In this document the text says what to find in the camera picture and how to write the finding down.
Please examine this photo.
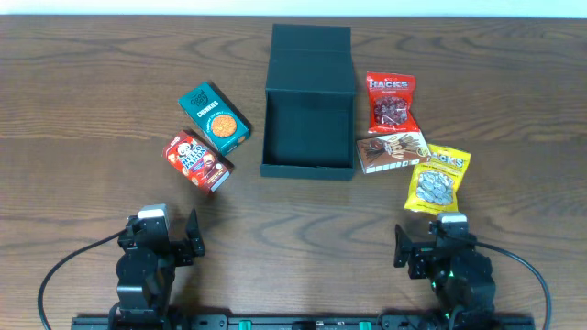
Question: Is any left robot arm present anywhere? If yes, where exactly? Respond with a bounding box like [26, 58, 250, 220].
[106, 204, 205, 329]

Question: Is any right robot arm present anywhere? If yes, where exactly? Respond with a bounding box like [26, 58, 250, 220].
[393, 220, 496, 329]

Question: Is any dark green open box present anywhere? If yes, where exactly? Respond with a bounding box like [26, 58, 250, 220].
[260, 24, 357, 181]

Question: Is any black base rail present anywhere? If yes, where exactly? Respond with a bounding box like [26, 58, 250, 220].
[71, 314, 536, 330]

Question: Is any left black cable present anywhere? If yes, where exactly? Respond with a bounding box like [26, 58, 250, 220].
[37, 228, 127, 330]

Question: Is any red Hacks candy bag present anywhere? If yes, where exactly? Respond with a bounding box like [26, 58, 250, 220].
[366, 71, 420, 134]

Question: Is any right black cable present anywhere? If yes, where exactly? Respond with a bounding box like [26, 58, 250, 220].
[471, 240, 553, 330]

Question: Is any brown Pocky box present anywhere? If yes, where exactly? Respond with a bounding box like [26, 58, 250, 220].
[357, 132, 431, 174]

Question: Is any red Hello Panda box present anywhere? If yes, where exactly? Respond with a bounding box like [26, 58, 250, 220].
[162, 130, 233, 194]

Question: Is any teal Chunkies cookie box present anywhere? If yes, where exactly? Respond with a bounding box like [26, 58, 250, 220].
[178, 82, 250, 156]

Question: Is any yellow Hacks candy bag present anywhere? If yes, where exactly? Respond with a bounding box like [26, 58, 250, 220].
[404, 144, 471, 215]

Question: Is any black cable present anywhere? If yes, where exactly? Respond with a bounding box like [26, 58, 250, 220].
[37, 228, 127, 330]
[471, 240, 553, 330]

